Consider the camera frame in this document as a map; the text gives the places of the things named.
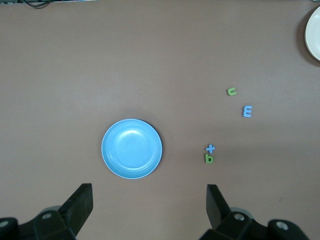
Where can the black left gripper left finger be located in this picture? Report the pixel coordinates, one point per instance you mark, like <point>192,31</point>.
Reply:
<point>75,212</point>

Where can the green lowercase letter n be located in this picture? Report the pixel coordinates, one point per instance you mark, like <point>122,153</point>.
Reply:
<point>232,94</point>

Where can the blue round plate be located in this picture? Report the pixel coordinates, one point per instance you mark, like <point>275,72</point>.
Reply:
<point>131,149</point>

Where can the beige round plate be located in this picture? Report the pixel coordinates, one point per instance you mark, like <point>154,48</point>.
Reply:
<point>313,32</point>

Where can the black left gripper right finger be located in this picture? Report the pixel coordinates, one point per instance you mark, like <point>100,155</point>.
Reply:
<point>217,212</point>

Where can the blue lowercase letter t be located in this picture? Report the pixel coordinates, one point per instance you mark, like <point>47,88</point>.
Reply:
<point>211,148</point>

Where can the blue lowercase letter m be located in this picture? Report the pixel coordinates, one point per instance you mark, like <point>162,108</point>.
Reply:
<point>247,111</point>

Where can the green lowercase letter b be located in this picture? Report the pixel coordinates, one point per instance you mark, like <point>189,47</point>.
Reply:
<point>206,158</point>

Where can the brown table cover sheet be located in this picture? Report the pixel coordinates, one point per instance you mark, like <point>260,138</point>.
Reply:
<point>100,62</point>

